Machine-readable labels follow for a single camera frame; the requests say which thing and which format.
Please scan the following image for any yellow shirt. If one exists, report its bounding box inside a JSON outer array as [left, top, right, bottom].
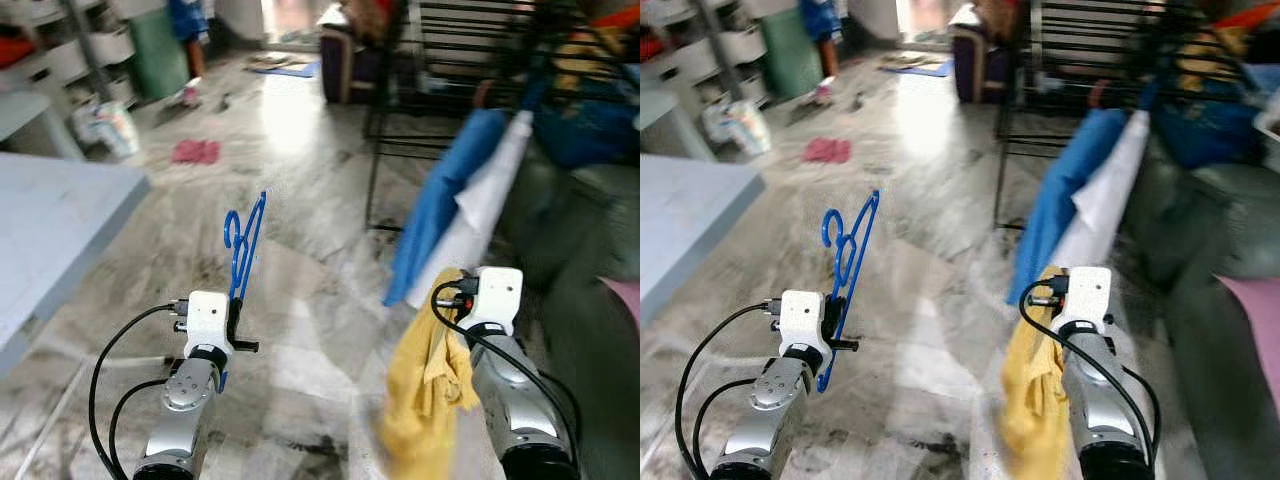
[[378, 266, 483, 480], [998, 265, 1071, 480]]

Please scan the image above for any blue plastic hanger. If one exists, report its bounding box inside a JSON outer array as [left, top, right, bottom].
[[815, 190, 881, 393], [222, 190, 269, 391]]

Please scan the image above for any blue shirt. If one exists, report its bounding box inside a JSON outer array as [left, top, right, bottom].
[[1008, 108, 1131, 306], [383, 108, 511, 306]]

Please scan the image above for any white shirt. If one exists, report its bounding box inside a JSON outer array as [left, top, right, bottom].
[[405, 112, 536, 301], [1050, 110, 1151, 271]]

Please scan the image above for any grey-green sofa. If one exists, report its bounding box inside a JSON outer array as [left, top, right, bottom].
[[1130, 140, 1280, 480], [495, 150, 640, 480]]

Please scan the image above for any pink mat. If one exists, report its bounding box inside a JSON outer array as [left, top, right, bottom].
[[600, 278, 640, 326], [1215, 275, 1280, 406]]

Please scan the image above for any grey folding table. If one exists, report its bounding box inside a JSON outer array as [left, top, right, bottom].
[[640, 155, 766, 351], [0, 152, 151, 376]]

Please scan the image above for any red floor cloth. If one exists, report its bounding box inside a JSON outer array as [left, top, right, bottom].
[[800, 138, 853, 165], [171, 139, 222, 165]]

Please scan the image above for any dark blue bag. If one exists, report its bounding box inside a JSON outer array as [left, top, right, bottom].
[[1160, 90, 1266, 166], [535, 90, 640, 166]]

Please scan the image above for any printed white carton bag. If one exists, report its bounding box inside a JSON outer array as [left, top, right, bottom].
[[700, 100, 773, 156], [72, 100, 141, 159]]

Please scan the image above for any dark purple armchair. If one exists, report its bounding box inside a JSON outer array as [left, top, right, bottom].
[[320, 5, 386, 104], [950, 5, 1016, 104]]

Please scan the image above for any blue floor mat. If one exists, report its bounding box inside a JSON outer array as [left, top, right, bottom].
[[880, 55, 956, 79], [245, 55, 321, 79]]

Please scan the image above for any black drying rack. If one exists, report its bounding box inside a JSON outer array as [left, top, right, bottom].
[[995, 0, 1280, 231], [362, 0, 640, 233]]

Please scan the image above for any mustard yellow cloth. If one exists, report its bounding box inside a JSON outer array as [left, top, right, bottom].
[[555, 30, 616, 91], [1175, 30, 1246, 91]]

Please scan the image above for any green bin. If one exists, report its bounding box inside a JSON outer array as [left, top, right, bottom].
[[762, 8, 826, 101], [130, 8, 191, 101]]

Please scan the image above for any white storage box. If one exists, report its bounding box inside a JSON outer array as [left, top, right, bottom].
[[1252, 105, 1280, 171]]

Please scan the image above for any white drawer storage rack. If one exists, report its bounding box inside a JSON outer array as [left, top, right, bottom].
[[0, 0, 136, 111], [640, 0, 771, 106]]

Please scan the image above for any dark blue hanging cloth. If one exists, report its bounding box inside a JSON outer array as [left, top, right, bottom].
[[800, 0, 846, 43], [165, 0, 211, 46]]

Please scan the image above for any orange cloth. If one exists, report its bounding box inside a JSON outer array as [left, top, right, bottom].
[[1215, 0, 1280, 31], [590, 5, 640, 31]]

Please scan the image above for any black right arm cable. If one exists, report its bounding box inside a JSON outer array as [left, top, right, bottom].
[[1018, 278, 1163, 471], [430, 280, 586, 471]]

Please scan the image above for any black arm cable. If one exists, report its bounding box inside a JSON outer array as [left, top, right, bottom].
[[1018, 278, 1163, 471], [675, 303, 783, 480], [430, 280, 586, 471], [88, 303, 191, 480]]

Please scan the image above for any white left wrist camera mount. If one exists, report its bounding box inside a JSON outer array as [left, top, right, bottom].
[[778, 290, 829, 351], [185, 291, 233, 351]]

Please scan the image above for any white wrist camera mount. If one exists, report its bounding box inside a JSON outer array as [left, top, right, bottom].
[[778, 290, 829, 351], [1060, 266, 1113, 336], [462, 267, 524, 336], [185, 291, 233, 351]]

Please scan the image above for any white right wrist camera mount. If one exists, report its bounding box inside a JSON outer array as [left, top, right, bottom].
[[1060, 266, 1113, 336], [462, 267, 524, 336]]

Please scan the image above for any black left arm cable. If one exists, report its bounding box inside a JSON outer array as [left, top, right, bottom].
[[675, 303, 783, 480], [88, 303, 191, 480]]

